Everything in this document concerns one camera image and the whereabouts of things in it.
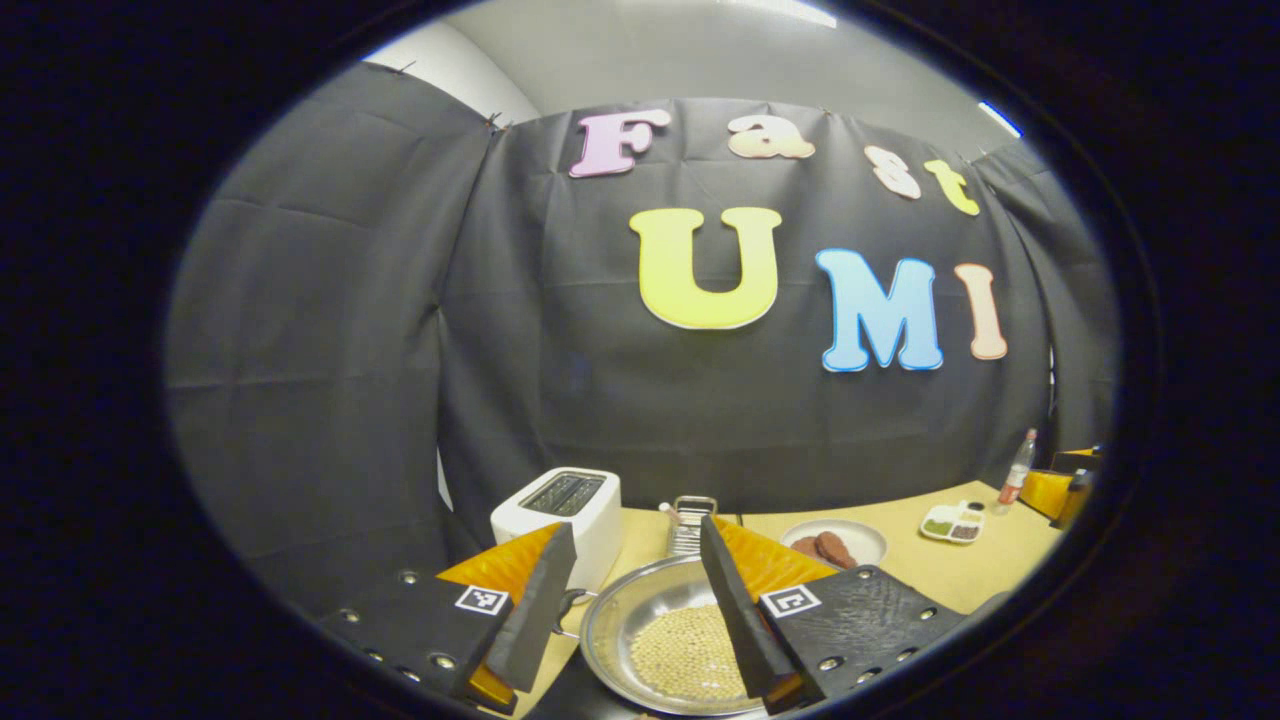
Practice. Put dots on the white toaster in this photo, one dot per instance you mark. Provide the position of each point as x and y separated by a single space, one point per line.
585 535

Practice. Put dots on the black induction cooktop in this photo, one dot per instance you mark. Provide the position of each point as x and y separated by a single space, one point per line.
570 697

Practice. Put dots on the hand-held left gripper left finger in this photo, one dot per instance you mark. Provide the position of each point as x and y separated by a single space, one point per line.
535 620

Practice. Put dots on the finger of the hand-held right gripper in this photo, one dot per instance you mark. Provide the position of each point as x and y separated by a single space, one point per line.
1045 492
1078 460

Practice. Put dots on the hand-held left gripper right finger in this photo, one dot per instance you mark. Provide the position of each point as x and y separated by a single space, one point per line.
740 630

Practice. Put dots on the plastic bottle red label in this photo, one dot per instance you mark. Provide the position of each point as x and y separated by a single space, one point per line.
1015 475

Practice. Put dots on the black backdrop cloth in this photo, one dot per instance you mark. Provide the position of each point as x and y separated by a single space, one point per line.
350 350

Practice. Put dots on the white divided dish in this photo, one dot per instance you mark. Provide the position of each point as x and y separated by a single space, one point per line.
952 522

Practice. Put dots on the brown meat patty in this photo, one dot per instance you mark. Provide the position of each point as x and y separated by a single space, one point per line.
805 547
833 548

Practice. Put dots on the pile of soybeans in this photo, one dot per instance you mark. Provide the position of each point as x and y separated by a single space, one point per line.
685 650

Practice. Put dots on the small ceiling light panel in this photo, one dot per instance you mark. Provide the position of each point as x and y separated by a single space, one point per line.
1000 118

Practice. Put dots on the stainless steel pot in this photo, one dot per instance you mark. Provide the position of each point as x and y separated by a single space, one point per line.
640 598

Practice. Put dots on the white round plate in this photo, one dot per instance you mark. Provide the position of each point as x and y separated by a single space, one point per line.
865 540

